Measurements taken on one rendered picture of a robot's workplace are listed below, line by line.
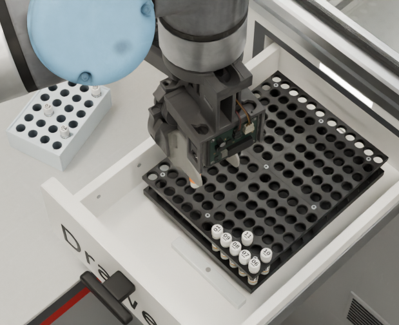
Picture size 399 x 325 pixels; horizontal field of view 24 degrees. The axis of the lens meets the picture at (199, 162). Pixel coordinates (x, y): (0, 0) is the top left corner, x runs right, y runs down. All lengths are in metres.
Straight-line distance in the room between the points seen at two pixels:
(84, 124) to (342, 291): 0.49
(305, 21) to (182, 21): 0.37
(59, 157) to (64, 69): 0.66
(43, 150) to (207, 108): 0.45
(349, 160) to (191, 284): 0.23
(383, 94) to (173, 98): 0.30
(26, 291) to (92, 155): 0.21
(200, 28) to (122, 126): 0.55
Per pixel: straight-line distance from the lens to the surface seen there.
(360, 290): 1.42
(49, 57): 0.55
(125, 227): 1.10
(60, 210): 1.04
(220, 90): 0.78
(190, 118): 0.84
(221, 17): 0.74
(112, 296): 0.98
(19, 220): 1.21
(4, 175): 1.25
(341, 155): 1.09
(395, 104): 1.06
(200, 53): 0.77
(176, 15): 0.74
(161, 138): 0.91
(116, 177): 1.08
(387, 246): 1.27
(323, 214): 1.04
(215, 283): 1.05
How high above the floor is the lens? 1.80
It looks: 57 degrees down
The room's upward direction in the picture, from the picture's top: straight up
